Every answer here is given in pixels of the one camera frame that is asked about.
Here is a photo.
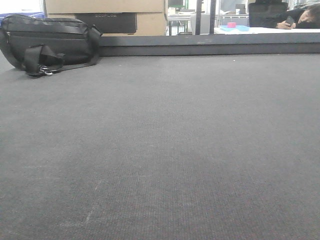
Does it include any black office chair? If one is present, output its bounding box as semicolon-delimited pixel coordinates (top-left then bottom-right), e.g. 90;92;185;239
248;0;289;27

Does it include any cardboard box with black panel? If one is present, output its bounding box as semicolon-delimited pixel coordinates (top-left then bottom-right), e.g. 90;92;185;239
44;0;168;37

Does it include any black shoulder bag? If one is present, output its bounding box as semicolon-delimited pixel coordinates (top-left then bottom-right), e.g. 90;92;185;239
0;13;102;77

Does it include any pink tape roll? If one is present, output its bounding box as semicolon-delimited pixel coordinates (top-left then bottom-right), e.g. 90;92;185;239
227;22;237;28

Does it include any black smartphone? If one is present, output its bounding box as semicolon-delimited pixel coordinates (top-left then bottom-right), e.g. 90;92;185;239
285;16;295;27

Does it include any blue tray on far table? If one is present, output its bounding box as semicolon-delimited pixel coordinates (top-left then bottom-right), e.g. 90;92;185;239
219;25;251;32

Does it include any person in black resting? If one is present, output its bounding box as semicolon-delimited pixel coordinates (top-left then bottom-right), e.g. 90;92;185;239
274;3;320;30

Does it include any white far table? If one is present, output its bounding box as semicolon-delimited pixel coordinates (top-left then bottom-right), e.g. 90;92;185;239
214;27;320;35

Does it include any dark conveyor side rail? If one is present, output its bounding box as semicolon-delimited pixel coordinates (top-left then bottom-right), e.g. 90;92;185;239
99;30;320;57

